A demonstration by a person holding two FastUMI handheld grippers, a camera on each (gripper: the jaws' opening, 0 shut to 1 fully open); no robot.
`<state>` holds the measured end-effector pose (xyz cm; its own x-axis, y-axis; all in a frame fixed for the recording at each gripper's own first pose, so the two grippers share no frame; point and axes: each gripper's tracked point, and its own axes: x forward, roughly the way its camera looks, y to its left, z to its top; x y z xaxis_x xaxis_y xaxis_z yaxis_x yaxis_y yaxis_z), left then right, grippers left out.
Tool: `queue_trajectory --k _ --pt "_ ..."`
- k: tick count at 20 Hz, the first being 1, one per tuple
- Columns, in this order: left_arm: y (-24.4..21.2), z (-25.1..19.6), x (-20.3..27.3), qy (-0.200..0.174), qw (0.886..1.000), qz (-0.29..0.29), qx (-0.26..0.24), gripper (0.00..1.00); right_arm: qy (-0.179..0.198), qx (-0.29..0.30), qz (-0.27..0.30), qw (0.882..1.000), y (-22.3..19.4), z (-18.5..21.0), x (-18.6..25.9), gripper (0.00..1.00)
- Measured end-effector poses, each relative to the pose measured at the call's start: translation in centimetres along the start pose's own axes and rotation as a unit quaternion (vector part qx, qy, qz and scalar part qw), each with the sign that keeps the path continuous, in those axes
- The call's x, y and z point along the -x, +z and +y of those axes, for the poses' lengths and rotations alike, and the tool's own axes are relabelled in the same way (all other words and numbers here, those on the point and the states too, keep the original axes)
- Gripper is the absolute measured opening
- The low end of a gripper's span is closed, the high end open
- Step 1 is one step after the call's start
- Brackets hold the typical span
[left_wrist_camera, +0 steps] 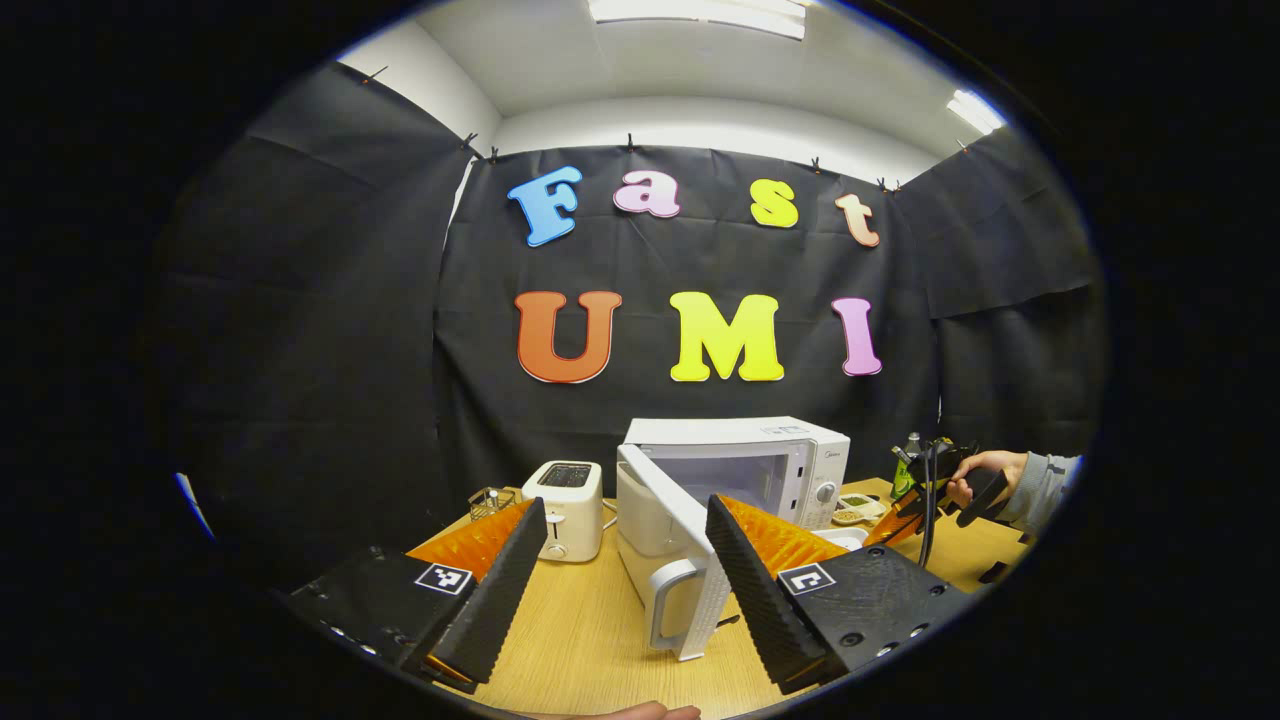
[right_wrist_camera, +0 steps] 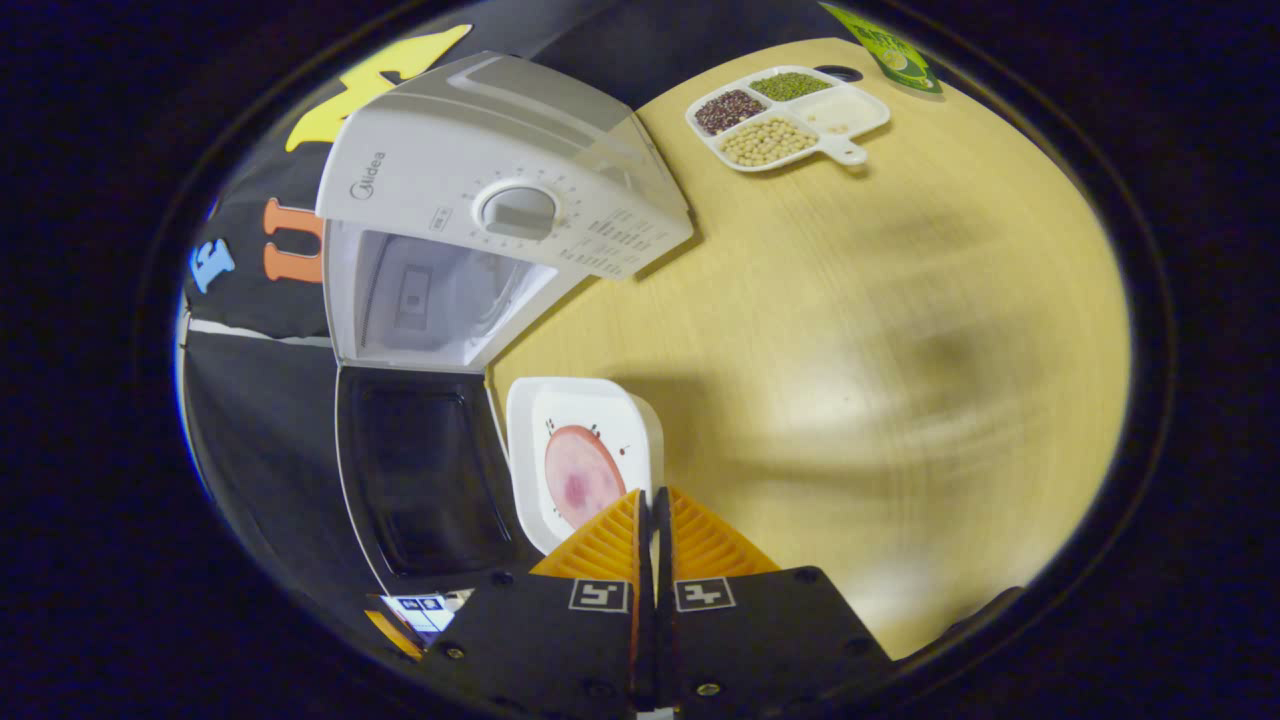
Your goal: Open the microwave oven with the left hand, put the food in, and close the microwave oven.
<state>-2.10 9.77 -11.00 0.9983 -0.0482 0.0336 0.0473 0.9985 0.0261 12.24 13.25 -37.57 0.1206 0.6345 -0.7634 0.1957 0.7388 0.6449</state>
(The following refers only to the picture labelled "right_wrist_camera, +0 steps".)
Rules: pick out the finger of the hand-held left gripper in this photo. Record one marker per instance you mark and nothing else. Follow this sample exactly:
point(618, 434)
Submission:
point(395, 635)

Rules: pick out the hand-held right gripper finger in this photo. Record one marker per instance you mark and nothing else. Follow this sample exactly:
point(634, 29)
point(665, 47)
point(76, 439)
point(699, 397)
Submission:
point(664, 640)
point(646, 640)

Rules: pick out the pink ham slice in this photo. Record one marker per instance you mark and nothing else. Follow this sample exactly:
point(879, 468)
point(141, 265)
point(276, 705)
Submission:
point(585, 475)

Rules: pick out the white square plate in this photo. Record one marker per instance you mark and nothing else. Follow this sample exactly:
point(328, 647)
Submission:
point(540, 410)

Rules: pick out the white microwave oven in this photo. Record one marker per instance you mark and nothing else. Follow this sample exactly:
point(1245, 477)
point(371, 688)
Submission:
point(430, 180)

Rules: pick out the white divided bean dish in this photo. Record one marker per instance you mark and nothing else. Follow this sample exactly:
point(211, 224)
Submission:
point(790, 120)

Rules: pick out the small black dish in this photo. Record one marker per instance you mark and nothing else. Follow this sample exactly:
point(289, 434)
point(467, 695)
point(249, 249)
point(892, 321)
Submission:
point(840, 73)

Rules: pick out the green drink bottle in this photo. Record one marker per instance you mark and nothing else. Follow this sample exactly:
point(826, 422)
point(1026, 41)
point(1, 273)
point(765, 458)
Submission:
point(895, 55)

